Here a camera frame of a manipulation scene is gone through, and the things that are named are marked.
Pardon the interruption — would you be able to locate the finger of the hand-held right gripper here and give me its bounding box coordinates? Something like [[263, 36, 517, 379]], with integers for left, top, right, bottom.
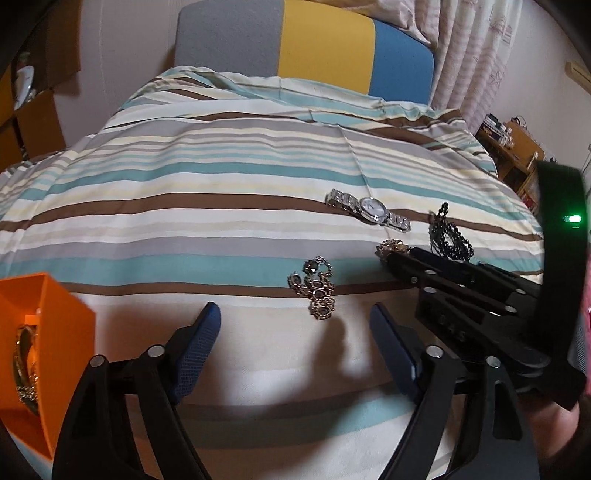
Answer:
[[387, 246, 542, 311], [416, 284, 546, 357]]

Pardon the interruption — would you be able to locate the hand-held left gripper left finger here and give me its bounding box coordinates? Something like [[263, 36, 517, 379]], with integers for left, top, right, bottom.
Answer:
[[52, 301, 222, 480]]

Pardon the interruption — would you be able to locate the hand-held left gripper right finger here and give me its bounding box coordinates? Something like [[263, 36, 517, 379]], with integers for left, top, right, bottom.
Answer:
[[369, 302, 541, 480]]

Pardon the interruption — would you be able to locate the crystal brooch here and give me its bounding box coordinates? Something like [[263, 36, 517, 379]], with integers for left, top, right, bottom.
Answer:
[[376, 239, 411, 261]]

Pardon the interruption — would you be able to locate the dark gem bracelet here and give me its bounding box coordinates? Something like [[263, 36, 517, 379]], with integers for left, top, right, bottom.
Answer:
[[287, 255, 337, 321]]

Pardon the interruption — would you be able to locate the orange box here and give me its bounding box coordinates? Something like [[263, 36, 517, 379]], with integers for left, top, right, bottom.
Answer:
[[0, 273, 97, 460]]

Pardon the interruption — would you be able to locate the thin pale bangle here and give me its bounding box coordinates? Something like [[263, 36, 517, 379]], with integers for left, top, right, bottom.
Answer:
[[14, 323, 42, 393]]

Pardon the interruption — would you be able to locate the person's right hand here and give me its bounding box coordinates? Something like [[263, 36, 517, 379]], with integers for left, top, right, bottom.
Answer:
[[519, 394, 585, 480]]

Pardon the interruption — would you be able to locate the silver wristwatch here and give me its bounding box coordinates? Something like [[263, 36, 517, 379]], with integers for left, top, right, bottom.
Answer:
[[325, 188, 411, 232]]

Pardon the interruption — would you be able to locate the wooden side cabinet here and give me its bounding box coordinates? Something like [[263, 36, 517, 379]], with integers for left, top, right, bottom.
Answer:
[[475, 113, 546, 204]]

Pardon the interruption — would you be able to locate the striped duvet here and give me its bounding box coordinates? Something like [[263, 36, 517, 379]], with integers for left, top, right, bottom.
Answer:
[[0, 65, 546, 480]]

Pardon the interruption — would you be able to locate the pale patterned curtain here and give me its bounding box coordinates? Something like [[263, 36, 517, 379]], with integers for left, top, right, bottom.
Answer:
[[360, 0, 515, 134]]

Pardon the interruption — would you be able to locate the grey yellow blue headboard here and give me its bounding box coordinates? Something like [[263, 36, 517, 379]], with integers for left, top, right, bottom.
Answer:
[[174, 0, 435, 109]]

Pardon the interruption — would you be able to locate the white plate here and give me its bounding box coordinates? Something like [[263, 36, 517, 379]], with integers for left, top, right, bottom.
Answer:
[[13, 65, 37, 112]]

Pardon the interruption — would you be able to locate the black bead necklace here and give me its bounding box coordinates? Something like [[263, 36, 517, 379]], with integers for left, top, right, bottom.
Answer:
[[428, 202, 475, 261]]

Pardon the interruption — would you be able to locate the wall air conditioner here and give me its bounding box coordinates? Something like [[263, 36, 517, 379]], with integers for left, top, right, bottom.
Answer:
[[566, 62, 591, 88]]

